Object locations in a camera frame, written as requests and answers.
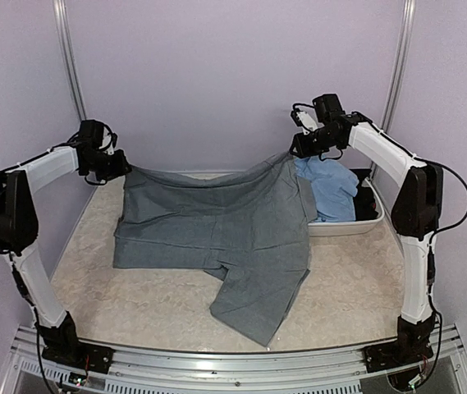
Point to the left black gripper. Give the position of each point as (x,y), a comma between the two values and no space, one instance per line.
(120,168)

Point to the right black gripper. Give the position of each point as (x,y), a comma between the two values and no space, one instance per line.
(302,148)

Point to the grey long sleeve shirt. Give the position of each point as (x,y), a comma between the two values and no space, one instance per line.
(248,229)

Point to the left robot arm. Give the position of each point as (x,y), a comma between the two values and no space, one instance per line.
(91,151)

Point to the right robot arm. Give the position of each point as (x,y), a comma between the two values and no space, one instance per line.
(416,211)

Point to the light blue shirt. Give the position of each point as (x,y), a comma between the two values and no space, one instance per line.
(334,187)

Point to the white plastic bin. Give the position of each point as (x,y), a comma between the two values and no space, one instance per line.
(321,229)

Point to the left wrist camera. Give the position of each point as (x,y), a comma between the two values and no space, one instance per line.
(109,142)

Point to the right aluminium frame post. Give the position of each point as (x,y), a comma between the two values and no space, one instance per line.
(402,53)

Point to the aluminium frame post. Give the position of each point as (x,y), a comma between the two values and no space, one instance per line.
(64,38)
(402,53)

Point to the left aluminium frame post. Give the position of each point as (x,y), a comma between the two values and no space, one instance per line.
(64,38)

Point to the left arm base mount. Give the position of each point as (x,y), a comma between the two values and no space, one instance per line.
(86,356)

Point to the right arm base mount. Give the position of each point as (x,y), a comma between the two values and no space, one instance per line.
(390,355)

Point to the front aluminium rail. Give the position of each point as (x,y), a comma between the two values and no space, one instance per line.
(134,369)

